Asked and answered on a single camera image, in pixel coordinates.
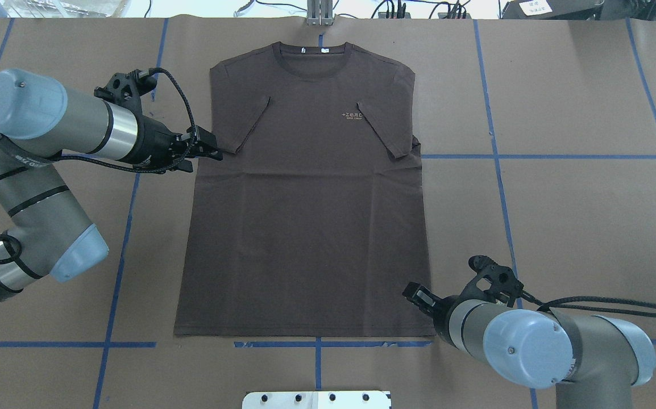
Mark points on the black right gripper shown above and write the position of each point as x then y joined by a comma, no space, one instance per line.
442,312

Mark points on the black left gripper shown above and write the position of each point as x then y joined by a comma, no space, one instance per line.
153,142

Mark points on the brown t-shirt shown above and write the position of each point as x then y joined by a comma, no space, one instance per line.
313,222

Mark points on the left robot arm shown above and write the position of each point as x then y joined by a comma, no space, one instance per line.
43,122

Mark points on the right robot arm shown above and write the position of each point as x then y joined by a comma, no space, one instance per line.
591,361

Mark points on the black box with label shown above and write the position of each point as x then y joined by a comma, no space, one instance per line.
548,10

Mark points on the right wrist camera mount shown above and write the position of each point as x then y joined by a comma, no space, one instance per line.
492,283

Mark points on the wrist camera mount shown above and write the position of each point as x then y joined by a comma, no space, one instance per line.
492,283
126,89

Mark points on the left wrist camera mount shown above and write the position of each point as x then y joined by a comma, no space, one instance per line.
126,89

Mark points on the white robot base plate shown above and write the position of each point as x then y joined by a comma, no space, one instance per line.
318,399

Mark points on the aluminium profile post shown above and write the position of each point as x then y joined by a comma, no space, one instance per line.
320,13

